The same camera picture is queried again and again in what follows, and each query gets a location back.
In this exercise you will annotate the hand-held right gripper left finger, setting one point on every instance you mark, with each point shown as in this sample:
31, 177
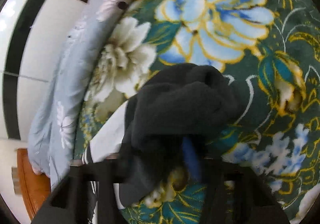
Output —
105, 172

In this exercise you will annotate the wooden bed frame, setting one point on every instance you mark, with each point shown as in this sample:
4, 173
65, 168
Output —
32, 189

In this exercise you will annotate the white wardrobe with black stripe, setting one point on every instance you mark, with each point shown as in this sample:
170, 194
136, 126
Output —
37, 39

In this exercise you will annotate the blue floral blanket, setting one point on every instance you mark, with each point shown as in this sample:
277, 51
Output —
250, 39

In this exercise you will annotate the black and white fleece jacket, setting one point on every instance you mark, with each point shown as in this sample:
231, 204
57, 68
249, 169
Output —
180, 104

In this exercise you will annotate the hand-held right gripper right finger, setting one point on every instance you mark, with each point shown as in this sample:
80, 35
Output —
191, 156

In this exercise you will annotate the grey floral duvet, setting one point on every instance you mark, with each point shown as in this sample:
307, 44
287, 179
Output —
72, 69

